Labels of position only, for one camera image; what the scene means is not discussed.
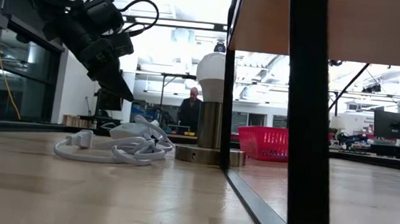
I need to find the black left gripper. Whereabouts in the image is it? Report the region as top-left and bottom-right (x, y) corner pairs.
(39, 0), (142, 103)

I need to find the red plastic basket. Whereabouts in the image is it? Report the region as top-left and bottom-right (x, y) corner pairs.
(234, 124), (291, 164)

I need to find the white shade desk lamp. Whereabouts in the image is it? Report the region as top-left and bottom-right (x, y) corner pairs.
(327, 114), (348, 150)

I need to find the black computer monitor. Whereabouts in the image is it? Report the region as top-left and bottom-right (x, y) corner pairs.
(371, 109), (400, 141)
(94, 88), (125, 113)

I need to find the stack of wooden blocks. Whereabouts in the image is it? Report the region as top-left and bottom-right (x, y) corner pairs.
(61, 113), (93, 129)

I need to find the person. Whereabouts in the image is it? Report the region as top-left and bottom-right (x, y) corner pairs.
(175, 86), (205, 135)

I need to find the long ceiling light fixture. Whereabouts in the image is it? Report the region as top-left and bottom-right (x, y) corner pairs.
(123, 14), (229, 32)

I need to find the white light bulb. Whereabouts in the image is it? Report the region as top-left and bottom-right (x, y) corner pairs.
(194, 51), (228, 104)

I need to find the wooden shelf board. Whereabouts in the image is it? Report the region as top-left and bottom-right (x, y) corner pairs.
(227, 0), (400, 68)

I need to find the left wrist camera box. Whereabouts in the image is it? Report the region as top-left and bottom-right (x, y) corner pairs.
(111, 31), (137, 60)

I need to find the black stand frame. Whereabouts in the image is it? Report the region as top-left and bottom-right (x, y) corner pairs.
(131, 70), (199, 122)

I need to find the white power cord with switch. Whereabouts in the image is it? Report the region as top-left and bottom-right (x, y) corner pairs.
(52, 108), (178, 170)

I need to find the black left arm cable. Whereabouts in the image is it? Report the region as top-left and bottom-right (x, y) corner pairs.
(116, 0), (162, 41)

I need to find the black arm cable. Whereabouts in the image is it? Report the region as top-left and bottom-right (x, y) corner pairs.
(116, 0), (162, 41)
(327, 60), (372, 116)

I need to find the black ceiling camera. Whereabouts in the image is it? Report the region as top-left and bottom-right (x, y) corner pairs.
(213, 40), (227, 55)

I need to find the wooden panel with black frame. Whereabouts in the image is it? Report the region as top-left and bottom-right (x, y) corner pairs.
(211, 0), (349, 224)

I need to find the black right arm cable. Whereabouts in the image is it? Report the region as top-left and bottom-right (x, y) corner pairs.
(327, 60), (372, 116)

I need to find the black metal table frame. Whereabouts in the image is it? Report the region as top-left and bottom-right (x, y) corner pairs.
(0, 119), (400, 174)

